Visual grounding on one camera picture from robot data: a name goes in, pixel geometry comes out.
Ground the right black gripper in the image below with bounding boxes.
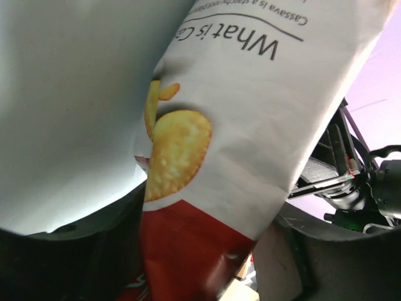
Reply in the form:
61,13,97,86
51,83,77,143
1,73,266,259
289,100,400,234

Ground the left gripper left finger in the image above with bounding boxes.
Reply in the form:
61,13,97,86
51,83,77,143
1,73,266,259
1,184,145,300

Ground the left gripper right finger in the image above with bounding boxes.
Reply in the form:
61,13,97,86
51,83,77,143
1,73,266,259
253,206,400,300

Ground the red Chuba chips bag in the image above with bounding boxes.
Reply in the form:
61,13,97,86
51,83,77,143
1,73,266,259
120,1,397,300

